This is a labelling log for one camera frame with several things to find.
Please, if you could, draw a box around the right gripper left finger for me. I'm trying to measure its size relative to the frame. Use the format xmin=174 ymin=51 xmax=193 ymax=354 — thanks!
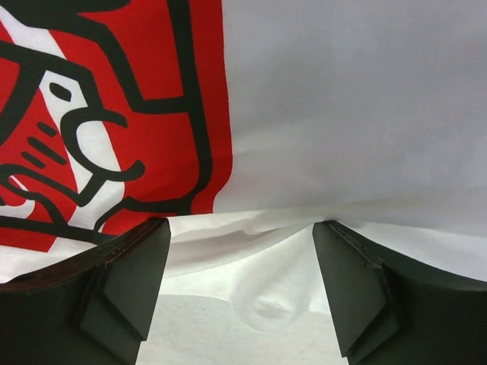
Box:
xmin=1 ymin=218 xmax=170 ymax=364

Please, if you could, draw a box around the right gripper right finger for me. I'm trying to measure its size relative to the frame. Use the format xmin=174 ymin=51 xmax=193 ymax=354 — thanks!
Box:
xmin=313 ymin=221 xmax=486 ymax=364

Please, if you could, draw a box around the white t-shirt with red print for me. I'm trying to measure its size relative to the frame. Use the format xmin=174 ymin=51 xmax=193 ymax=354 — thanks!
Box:
xmin=1 ymin=1 xmax=486 ymax=328

